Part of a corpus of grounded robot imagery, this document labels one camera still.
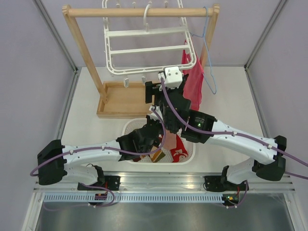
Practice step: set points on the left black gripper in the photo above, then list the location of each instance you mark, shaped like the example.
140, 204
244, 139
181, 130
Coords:
151, 120

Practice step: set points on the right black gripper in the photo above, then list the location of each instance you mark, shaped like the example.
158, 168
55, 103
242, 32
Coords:
152, 89

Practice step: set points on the beige striped sock olive toe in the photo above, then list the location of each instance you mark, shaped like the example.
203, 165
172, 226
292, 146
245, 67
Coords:
157, 156

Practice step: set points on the red bear sock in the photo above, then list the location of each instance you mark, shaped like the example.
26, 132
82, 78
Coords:
179, 154

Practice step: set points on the pink sock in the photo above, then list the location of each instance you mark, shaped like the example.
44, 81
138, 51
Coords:
170, 141

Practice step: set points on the beige striped sock maroon toe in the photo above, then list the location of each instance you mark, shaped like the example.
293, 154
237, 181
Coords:
138, 158

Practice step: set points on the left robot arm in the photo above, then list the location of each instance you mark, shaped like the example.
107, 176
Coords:
57, 162

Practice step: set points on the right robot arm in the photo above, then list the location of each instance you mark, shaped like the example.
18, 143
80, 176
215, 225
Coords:
265, 154

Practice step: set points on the white clip drying hanger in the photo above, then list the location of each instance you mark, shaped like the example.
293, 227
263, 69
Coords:
138, 45

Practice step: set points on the white perforated plastic basket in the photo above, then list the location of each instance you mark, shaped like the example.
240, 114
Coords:
167, 160

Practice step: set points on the pink towel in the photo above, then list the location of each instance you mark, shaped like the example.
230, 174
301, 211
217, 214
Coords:
193, 86

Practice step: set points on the wooden clothes rack frame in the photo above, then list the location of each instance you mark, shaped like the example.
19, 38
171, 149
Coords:
115, 100

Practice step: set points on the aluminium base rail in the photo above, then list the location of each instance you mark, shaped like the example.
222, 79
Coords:
189, 182

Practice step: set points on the light blue wire hanger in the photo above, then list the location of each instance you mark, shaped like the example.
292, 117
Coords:
207, 36

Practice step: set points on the white slotted cable duct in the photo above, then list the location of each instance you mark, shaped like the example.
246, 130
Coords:
135, 197

